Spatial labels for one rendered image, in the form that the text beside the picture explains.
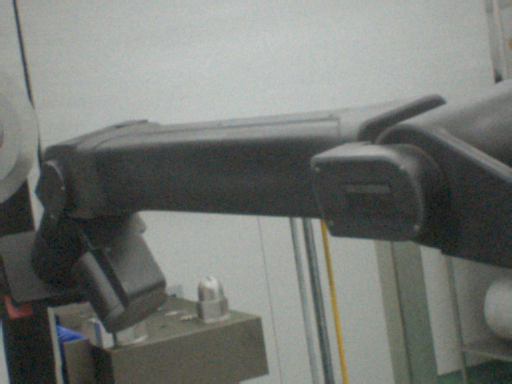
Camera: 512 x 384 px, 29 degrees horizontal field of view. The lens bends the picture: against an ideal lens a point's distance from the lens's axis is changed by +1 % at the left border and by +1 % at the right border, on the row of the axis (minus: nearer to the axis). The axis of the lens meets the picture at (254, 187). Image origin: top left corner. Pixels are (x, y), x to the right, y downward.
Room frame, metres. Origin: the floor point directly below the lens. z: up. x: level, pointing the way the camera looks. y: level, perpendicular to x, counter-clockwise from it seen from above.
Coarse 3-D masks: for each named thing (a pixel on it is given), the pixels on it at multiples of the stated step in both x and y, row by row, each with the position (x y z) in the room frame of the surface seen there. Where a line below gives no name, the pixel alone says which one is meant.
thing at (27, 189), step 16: (32, 176) 0.95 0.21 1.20; (16, 192) 1.00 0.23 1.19; (32, 192) 0.95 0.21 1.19; (0, 208) 1.07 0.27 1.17; (16, 208) 1.01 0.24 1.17; (32, 208) 0.95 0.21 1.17; (0, 224) 1.09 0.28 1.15; (16, 224) 1.02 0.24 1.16; (32, 224) 0.96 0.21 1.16; (0, 288) 1.13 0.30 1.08; (0, 304) 1.15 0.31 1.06; (32, 304) 1.00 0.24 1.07; (0, 320) 1.16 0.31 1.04; (16, 320) 1.08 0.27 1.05; (32, 320) 1.01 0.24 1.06; (48, 320) 0.95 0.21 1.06; (16, 336) 1.09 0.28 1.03; (32, 336) 1.02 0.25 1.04; (48, 336) 0.96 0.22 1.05; (32, 352) 1.03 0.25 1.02; (48, 352) 0.97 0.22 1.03
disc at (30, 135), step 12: (0, 72) 0.94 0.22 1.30; (0, 84) 0.94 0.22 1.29; (12, 84) 0.94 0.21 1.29; (12, 96) 0.94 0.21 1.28; (24, 96) 0.95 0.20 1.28; (24, 108) 0.95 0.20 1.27; (24, 120) 0.95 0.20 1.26; (36, 120) 0.95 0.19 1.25; (24, 132) 0.95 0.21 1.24; (36, 132) 0.95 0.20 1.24; (24, 144) 0.94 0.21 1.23; (36, 144) 0.95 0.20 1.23; (24, 156) 0.94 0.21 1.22; (24, 168) 0.94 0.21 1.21; (12, 180) 0.94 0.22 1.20; (24, 180) 0.94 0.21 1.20; (0, 192) 0.93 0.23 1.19; (12, 192) 0.94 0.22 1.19
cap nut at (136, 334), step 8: (144, 320) 0.97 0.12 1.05; (128, 328) 0.96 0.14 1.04; (136, 328) 0.96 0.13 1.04; (144, 328) 0.97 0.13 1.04; (120, 336) 0.96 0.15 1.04; (128, 336) 0.96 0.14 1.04; (136, 336) 0.96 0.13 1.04; (144, 336) 0.97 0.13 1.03; (120, 344) 0.95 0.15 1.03; (128, 344) 0.95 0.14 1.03
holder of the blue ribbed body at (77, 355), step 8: (64, 344) 0.96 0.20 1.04; (72, 344) 0.96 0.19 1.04; (80, 344) 0.97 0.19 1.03; (88, 344) 0.97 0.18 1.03; (64, 352) 0.96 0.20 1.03; (72, 352) 0.96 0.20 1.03; (80, 352) 0.97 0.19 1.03; (88, 352) 0.97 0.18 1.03; (72, 360) 0.96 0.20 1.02; (80, 360) 0.96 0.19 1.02; (88, 360) 0.97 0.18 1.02; (64, 368) 1.03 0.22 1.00; (72, 368) 0.96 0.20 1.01; (80, 368) 0.96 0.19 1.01; (88, 368) 0.97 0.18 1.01; (64, 376) 0.99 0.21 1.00; (72, 376) 0.96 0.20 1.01; (80, 376) 0.96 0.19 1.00; (88, 376) 0.97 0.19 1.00
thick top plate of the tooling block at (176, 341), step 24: (168, 312) 1.10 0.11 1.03; (192, 312) 1.08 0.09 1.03; (240, 312) 1.04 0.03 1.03; (168, 336) 0.96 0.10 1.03; (192, 336) 0.97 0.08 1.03; (216, 336) 0.98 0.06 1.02; (240, 336) 0.99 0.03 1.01; (96, 360) 0.98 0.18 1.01; (120, 360) 0.93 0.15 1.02; (144, 360) 0.94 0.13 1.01; (168, 360) 0.95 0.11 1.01; (192, 360) 0.97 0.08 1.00; (216, 360) 0.98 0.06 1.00; (240, 360) 0.99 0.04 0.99; (264, 360) 1.00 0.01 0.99
